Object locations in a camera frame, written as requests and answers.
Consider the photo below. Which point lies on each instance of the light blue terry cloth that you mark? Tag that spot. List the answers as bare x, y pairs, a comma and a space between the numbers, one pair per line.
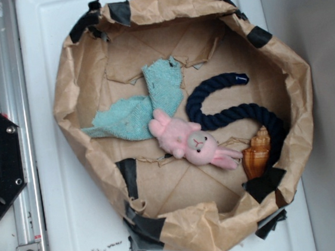
128, 118

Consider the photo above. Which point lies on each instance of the pink plush bunny toy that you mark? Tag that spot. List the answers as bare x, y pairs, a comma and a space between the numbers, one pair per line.
184, 139

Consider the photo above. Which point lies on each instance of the brown paper bag tray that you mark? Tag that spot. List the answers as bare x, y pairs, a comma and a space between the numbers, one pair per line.
236, 78

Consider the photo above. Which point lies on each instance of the orange brown conch shell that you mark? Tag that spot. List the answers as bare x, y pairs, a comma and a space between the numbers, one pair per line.
255, 157

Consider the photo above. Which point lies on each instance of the aluminium extrusion rail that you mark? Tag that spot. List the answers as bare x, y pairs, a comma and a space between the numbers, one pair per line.
28, 206

